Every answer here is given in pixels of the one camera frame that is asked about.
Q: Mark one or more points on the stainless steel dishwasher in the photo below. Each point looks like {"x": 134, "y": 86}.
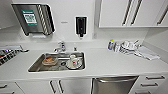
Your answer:
{"x": 113, "y": 86}

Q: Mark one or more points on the stack of white bowls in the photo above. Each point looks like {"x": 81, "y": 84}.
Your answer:
{"x": 129, "y": 47}

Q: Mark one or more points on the small sink soap pump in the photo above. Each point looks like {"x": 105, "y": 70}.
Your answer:
{"x": 75, "y": 48}

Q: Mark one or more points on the black soap dispenser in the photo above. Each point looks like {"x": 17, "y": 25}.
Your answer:
{"x": 81, "y": 26}

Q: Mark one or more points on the chrome faucet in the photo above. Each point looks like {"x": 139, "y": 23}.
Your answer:
{"x": 61, "y": 47}

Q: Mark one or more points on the blue white bottle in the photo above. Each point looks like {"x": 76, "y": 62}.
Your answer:
{"x": 111, "y": 45}

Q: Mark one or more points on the small clear bottle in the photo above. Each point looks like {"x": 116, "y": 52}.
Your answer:
{"x": 116, "y": 47}

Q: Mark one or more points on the orange-brown bowl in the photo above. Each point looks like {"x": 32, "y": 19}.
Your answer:
{"x": 49, "y": 60}

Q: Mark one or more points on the white double-door base cabinet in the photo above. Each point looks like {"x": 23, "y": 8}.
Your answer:
{"x": 75, "y": 86}

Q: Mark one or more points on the steel kitchen sink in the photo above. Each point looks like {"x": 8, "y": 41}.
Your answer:
{"x": 35, "y": 68}

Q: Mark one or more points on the steel paper towel dispenser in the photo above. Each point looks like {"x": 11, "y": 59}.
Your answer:
{"x": 33, "y": 18}

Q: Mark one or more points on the white wall outlet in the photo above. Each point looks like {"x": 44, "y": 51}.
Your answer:
{"x": 94, "y": 34}

